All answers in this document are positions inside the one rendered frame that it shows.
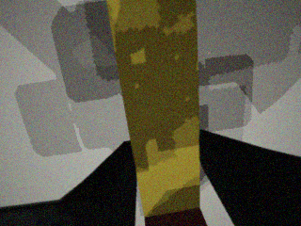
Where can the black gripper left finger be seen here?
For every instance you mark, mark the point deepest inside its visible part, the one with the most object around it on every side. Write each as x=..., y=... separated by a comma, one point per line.
x=107, y=197

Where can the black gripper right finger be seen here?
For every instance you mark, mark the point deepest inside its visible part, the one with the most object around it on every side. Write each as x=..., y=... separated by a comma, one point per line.
x=257, y=186

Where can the yellow bar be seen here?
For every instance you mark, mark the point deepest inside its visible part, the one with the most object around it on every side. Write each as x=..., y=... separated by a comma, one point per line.
x=156, y=49

